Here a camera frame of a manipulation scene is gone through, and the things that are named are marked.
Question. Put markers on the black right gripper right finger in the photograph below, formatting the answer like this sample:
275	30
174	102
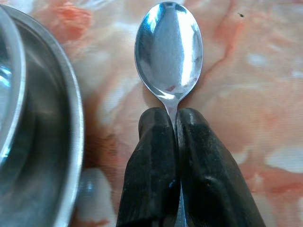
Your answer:
210	170

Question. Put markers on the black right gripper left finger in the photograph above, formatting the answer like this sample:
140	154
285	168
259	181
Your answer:
149	165

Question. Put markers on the silver metal spoon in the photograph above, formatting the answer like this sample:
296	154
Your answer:
169	54

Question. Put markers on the patterned beige red tablecloth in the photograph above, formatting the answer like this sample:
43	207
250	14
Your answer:
248	94

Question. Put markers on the steel plate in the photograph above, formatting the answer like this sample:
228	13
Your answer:
47	132

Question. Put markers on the steel bowl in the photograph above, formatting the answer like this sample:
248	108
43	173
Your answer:
9	94

